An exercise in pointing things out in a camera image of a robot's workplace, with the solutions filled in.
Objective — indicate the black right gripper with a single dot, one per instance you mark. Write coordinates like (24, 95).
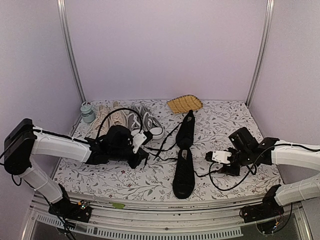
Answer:
(226, 170)

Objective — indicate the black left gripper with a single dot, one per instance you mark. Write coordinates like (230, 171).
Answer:
(142, 155)

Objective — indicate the black front canvas sneaker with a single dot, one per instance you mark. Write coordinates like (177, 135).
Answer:
(184, 177)

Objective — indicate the black canvas sneaker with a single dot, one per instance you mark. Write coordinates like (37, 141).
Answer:
(184, 177)
(184, 138)

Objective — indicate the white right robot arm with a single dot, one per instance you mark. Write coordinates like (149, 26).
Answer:
(246, 150)

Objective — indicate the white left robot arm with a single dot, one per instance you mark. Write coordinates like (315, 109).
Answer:
(26, 140)

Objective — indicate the beige sneaker left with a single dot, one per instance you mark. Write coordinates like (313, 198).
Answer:
(98, 123)

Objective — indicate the beige sneaker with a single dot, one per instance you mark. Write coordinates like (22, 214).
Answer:
(98, 123)
(118, 117)

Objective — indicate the beige sneaker right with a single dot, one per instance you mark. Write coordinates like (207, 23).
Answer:
(118, 117)

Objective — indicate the grey sneaker left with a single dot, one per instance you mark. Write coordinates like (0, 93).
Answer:
(134, 123)

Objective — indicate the grey sneaker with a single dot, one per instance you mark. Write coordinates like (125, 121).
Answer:
(134, 123)
(151, 124)

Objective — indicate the grey sneaker right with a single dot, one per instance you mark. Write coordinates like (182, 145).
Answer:
(151, 124)

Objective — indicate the pale green small jar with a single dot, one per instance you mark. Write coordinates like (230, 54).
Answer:
(87, 112)

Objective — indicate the floral tablecloth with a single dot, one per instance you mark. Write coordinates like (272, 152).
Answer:
(152, 180)

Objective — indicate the green tape piece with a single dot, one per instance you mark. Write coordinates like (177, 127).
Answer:
(117, 205)

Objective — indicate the black rear canvas sneaker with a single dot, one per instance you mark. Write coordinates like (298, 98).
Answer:
(184, 138)

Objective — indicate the woven bamboo tray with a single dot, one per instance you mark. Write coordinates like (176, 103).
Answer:
(185, 103)

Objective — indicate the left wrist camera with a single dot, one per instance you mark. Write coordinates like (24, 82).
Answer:
(139, 139)

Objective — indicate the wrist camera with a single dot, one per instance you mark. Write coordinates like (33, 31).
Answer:
(139, 139)
(221, 157)

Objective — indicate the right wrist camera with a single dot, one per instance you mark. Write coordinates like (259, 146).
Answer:
(221, 157)

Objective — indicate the aluminium front rail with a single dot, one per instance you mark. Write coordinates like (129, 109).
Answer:
(167, 220)

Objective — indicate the aluminium frame post left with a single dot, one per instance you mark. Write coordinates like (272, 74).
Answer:
(61, 6)

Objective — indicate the aluminium frame post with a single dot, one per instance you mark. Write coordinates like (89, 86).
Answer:
(61, 6)
(261, 51)

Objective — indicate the aluminium frame post right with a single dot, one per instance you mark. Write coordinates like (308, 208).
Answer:
(261, 51)

